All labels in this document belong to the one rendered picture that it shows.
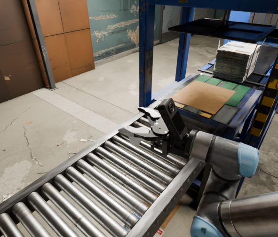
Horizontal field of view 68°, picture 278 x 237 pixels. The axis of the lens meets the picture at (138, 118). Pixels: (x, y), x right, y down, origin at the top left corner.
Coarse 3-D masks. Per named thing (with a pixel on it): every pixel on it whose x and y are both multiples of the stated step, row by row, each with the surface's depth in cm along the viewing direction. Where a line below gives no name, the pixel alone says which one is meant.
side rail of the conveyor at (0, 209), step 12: (132, 120) 138; (108, 132) 128; (96, 144) 118; (72, 156) 110; (84, 156) 111; (60, 168) 103; (36, 180) 97; (48, 180) 97; (24, 192) 92; (0, 204) 87; (12, 204) 87; (24, 204) 91; (12, 216) 88
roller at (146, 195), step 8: (88, 160) 110; (96, 160) 108; (104, 168) 104; (112, 168) 103; (112, 176) 101; (120, 176) 99; (120, 184) 99; (128, 184) 96; (136, 184) 95; (136, 192) 93; (144, 192) 92; (144, 200) 91; (152, 200) 89
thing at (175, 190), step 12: (216, 132) 128; (192, 168) 103; (180, 180) 97; (192, 180) 108; (168, 192) 92; (180, 192) 97; (156, 204) 87; (168, 204) 88; (144, 216) 82; (156, 216) 82; (132, 228) 79; (144, 228) 78; (156, 228) 87
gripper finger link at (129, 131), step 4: (120, 128) 59; (124, 128) 58; (128, 128) 58; (132, 128) 58; (136, 128) 58; (140, 128) 58; (144, 128) 58; (120, 132) 59; (124, 132) 58; (128, 132) 57; (132, 132) 57; (136, 132) 57; (140, 132) 57; (144, 132) 57; (148, 132) 57; (128, 136) 59; (132, 136) 58; (132, 140) 60; (136, 140) 60; (140, 140) 59; (136, 144) 61
